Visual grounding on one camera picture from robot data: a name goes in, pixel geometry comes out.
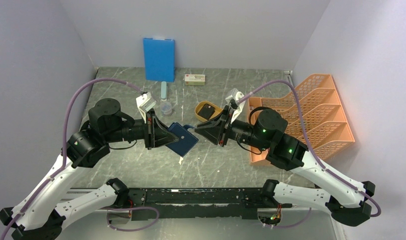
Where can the yellow oval tray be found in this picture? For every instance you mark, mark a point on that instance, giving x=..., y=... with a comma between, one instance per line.
x=200, y=104

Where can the clear jar of paper clips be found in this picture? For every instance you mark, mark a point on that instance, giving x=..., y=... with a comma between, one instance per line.
x=166, y=108

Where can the black VIP card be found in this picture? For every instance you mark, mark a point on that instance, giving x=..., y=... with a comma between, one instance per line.
x=206, y=111

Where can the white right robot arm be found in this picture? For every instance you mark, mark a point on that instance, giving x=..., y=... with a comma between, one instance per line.
x=345, y=199

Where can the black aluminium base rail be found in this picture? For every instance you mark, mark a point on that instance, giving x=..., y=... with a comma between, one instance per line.
x=183, y=203

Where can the light blue stapler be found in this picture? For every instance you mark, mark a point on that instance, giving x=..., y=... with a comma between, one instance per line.
x=163, y=94

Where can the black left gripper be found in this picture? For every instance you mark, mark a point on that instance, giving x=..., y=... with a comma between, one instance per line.
x=155, y=133

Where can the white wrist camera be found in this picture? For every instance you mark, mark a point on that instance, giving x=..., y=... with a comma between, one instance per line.
x=145, y=102
x=233, y=99

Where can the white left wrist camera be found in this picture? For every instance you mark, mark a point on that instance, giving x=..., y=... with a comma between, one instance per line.
x=145, y=102

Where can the navy blue card holder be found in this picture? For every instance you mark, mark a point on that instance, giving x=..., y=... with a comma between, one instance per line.
x=186, y=139

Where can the orange plastic file organizer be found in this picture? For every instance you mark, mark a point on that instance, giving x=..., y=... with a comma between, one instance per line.
x=324, y=117

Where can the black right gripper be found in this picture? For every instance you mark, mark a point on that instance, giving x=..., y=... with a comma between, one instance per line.
x=218, y=129

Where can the blue upright folder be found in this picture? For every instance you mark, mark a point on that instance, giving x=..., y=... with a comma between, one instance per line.
x=159, y=59

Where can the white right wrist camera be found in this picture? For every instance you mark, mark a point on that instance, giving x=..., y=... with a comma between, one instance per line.
x=233, y=99

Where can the green and white small box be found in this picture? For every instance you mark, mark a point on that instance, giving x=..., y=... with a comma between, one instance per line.
x=194, y=79

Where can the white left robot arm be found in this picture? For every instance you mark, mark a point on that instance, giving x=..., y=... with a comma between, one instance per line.
x=42, y=215

